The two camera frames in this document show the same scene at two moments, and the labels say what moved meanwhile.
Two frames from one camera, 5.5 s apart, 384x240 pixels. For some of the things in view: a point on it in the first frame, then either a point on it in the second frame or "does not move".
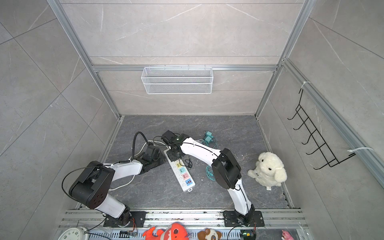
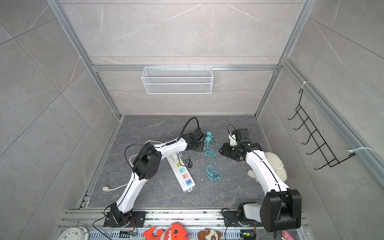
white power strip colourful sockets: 182,173 does not move
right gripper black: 169,154 to 226,147
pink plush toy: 286,235 does not move
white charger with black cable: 188,163 does not move
